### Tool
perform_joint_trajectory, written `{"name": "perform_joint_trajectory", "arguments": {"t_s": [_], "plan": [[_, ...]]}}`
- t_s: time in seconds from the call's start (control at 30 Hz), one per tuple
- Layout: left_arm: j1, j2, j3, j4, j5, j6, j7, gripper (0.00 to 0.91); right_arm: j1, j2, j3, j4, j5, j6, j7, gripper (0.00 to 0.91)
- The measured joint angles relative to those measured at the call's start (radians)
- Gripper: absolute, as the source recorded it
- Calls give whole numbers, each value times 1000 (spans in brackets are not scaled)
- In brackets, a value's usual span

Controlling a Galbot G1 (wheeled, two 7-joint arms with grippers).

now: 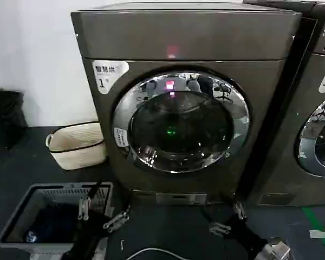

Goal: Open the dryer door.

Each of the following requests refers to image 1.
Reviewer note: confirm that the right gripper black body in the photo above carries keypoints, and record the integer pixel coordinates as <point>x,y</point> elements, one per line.
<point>245,233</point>

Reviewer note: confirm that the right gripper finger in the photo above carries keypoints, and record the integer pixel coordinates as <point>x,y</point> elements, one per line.
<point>239,210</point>
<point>219,228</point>

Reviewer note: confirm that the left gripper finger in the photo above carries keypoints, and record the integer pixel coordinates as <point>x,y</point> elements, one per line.
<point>116,218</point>
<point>84,208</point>

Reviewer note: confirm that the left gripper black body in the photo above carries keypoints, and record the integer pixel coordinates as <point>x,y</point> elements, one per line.
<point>89,233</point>

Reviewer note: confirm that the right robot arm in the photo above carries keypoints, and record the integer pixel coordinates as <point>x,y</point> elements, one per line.
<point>276,249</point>

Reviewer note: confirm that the dark clothes pile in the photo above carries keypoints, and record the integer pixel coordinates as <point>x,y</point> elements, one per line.
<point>51,224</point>

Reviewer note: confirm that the cream woven basket black trim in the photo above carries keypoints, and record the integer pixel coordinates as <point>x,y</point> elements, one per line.
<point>78,151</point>

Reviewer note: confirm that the grey plastic laundry basket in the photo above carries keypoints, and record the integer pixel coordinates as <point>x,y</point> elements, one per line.
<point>21,205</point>

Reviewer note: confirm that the grey front-loading dryer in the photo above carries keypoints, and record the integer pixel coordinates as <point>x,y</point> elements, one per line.
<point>292,162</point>
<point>178,35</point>

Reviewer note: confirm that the green floor tape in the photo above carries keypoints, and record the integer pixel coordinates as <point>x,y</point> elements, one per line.
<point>318,226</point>

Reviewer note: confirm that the white paper scrap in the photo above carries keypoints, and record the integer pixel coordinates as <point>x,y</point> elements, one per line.
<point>322,234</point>

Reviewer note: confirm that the black bag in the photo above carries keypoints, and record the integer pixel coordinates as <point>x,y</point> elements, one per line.
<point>5,116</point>

